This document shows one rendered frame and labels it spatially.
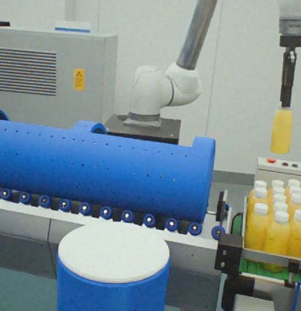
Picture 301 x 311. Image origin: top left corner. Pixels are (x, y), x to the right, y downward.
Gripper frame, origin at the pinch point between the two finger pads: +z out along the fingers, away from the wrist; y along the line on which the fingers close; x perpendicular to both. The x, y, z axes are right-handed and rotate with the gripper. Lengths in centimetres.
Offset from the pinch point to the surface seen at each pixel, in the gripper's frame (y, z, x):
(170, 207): 31, 30, -36
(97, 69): -134, 8, -107
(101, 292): 74, 32, -46
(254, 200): 19.0, 31.3, -9.2
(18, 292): -42, 128, -134
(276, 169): -3.5, 28.1, -0.2
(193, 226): 29, 37, -28
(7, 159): 28, 18, -91
